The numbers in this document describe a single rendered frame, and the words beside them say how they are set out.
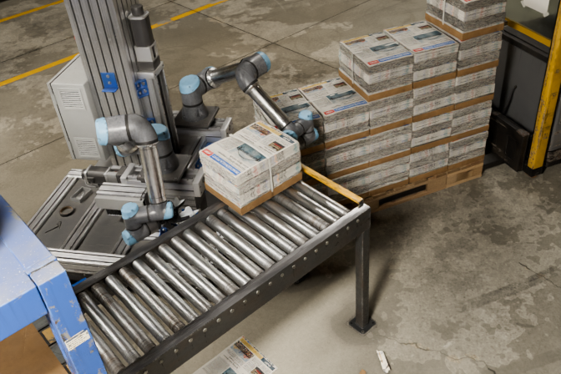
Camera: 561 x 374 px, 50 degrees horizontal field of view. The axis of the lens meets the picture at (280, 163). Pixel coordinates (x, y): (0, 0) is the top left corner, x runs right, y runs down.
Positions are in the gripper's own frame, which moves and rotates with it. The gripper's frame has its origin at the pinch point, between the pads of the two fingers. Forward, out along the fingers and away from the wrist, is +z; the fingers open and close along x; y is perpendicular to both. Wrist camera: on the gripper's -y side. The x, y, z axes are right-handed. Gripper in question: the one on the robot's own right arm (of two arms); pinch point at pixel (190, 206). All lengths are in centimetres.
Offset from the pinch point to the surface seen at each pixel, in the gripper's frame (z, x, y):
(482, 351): 80, -116, -77
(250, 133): 35.9, -5.2, 26.4
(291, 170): 41, -27, 12
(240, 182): 11.9, -27.1, 21.5
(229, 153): 18.8, -11.5, 26.4
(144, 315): -52, -44, 2
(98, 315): -65, -31, 2
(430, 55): 156, -21, 27
